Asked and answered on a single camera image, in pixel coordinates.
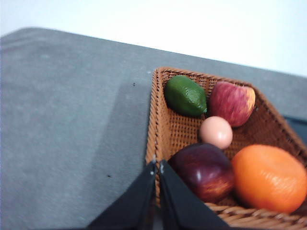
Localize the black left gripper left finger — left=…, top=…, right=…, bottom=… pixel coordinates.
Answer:
left=87, top=161, right=156, bottom=230

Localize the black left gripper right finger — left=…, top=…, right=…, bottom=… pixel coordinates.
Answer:
left=160, top=160, right=230, bottom=230

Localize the brown egg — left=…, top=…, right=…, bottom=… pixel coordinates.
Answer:
left=200, top=116, right=233, bottom=149

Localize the brown wicker basket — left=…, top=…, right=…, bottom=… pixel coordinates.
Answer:
left=146, top=68, right=307, bottom=230

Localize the dark red apple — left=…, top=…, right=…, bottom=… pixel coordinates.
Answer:
left=168, top=144, right=235, bottom=203

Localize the orange fruit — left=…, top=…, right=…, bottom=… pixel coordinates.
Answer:
left=232, top=144, right=307, bottom=214

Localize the green lime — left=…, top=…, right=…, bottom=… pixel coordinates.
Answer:
left=164, top=75, right=207, bottom=117

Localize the red yellow apple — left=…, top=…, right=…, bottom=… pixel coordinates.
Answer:
left=207, top=81, right=256, bottom=127

